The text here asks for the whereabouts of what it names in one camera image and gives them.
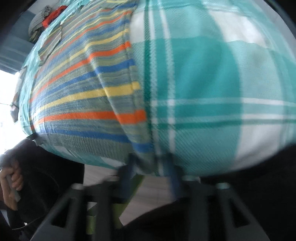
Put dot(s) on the red garment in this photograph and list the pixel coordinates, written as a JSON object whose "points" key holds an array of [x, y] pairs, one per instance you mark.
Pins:
{"points": [[52, 16]]}

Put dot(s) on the blue curtain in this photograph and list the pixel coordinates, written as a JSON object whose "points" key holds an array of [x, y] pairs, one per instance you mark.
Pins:
{"points": [[16, 47]]}

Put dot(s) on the teal plaid bedspread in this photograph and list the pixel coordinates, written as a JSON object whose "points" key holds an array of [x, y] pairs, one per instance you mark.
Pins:
{"points": [[218, 80]]}

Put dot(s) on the striped knit sweater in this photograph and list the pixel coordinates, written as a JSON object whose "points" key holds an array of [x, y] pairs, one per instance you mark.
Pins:
{"points": [[87, 103]]}

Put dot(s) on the person's left hand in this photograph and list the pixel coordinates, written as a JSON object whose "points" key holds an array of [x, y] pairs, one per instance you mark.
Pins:
{"points": [[11, 180]]}

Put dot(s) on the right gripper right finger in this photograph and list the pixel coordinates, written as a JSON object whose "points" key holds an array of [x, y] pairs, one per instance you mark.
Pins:
{"points": [[202, 209]]}

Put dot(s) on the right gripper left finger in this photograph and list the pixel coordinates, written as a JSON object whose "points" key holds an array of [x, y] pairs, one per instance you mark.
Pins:
{"points": [[112, 197]]}

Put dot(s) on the grey checked clothes pile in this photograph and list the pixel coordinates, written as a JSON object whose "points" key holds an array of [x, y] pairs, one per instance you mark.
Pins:
{"points": [[36, 27]]}

